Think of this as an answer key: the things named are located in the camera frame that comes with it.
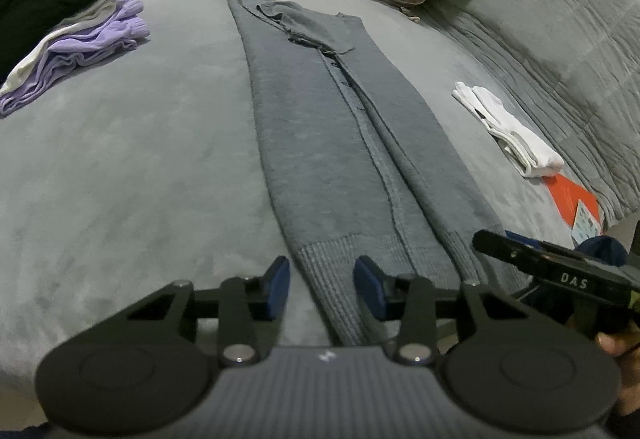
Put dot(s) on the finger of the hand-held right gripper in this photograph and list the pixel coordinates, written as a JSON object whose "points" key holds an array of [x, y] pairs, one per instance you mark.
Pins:
{"points": [[505, 250], [525, 236]]}

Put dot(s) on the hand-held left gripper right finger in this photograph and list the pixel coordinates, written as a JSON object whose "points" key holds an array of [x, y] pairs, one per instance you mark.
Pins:
{"points": [[367, 286]]}

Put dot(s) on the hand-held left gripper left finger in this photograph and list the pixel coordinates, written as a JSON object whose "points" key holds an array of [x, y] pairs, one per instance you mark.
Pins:
{"points": [[280, 284]]}

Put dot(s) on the grey knit sweater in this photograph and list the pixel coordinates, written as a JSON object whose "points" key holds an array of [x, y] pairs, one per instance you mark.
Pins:
{"points": [[310, 119]]}

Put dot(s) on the person's right hand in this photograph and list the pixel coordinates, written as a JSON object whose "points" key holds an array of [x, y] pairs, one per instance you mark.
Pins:
{"points": [[622, 341]]}

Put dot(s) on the orange booklet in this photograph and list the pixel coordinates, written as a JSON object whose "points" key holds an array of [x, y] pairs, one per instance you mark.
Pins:
{"points": [[567, 194]]}

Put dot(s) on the white blue card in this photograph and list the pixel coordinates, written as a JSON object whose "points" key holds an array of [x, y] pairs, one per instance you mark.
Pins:
{"points": [[586, 221]]}

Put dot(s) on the white socks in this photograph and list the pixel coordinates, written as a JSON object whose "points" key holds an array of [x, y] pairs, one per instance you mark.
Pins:
{"points": [[515, 134]]}

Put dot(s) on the person's dark sleeve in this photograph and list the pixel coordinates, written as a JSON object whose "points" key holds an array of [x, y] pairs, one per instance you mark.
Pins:
{"points": [[627, 399]]}

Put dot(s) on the grey velvet bed cover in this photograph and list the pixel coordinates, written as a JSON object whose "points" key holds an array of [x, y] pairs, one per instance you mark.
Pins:
{"points": [[125, 194]]}

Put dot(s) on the grey quilted blanket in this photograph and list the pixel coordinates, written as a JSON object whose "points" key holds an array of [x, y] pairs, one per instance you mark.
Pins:
{"points": [[550, 19]]}

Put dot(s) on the folded lilac garment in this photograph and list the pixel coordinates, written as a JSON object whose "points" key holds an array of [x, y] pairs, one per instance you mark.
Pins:
{"points": [[90, 44]]}

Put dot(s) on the folded white garment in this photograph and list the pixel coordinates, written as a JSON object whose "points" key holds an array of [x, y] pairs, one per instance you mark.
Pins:
{"points": [[95, 11]]}

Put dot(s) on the folded black garment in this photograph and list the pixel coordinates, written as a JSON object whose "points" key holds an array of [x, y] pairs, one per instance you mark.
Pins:
{"points": [[40, 9]]}

